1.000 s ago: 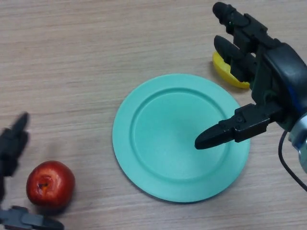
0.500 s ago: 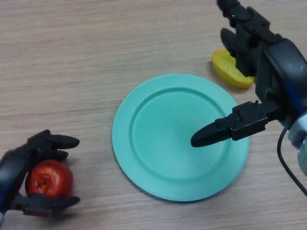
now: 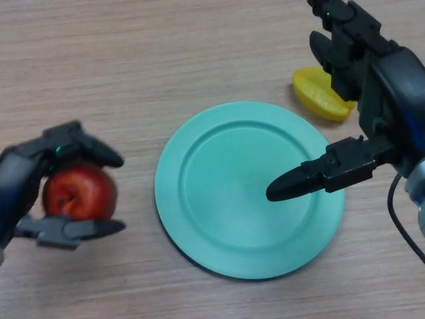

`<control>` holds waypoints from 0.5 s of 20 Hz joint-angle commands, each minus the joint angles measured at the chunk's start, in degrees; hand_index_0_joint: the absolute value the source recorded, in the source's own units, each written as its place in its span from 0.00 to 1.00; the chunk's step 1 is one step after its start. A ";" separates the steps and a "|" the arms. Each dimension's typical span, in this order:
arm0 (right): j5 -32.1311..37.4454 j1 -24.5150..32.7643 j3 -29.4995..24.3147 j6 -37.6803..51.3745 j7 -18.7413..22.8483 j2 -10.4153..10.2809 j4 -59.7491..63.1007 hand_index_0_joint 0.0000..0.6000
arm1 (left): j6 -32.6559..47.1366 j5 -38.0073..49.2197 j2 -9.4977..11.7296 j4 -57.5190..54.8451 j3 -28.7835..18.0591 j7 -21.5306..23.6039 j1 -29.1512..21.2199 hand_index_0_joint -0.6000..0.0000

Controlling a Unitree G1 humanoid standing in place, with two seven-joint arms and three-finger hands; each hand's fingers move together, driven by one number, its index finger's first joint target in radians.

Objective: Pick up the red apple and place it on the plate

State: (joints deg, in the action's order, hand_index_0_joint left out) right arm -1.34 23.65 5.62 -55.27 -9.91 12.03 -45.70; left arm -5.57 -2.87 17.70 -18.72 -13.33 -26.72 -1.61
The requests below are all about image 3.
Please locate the yellow starfruit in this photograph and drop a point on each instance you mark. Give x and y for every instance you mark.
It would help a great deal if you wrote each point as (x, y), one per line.
(312, 94)

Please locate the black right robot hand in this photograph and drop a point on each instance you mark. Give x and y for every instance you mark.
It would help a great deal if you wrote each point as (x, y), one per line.
(391, 99)

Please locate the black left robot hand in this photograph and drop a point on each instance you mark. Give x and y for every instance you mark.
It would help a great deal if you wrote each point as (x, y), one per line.
(16, 179)

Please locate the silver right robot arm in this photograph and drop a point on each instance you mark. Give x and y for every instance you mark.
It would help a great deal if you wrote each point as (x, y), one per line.
(418, 196)

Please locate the green round plate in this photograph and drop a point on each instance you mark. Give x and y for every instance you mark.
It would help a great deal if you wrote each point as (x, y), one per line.
(232, 206)

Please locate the red apple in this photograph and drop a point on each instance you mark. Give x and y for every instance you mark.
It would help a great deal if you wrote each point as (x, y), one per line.
(83, 192)

